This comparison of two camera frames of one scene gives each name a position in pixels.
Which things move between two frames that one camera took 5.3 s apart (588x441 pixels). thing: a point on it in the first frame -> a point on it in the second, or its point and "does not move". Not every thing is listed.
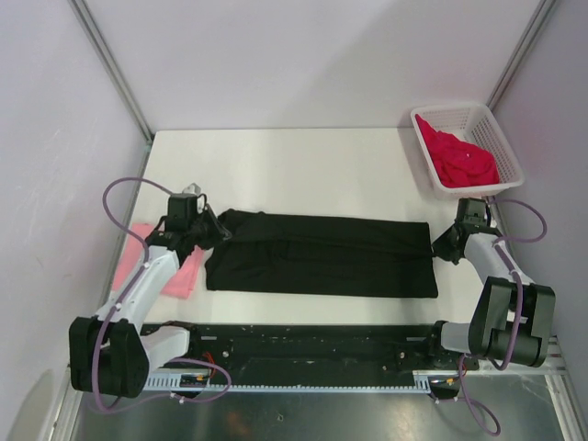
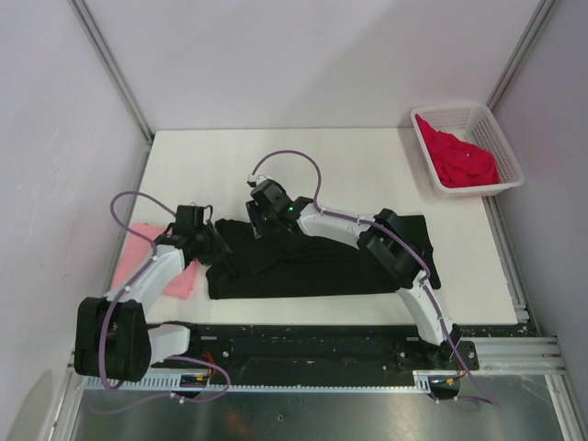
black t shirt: x=322 y=254 does not move
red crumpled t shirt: x=456 y=162 does not move
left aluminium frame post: x=85 y=19 does not move
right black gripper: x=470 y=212 -> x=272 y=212
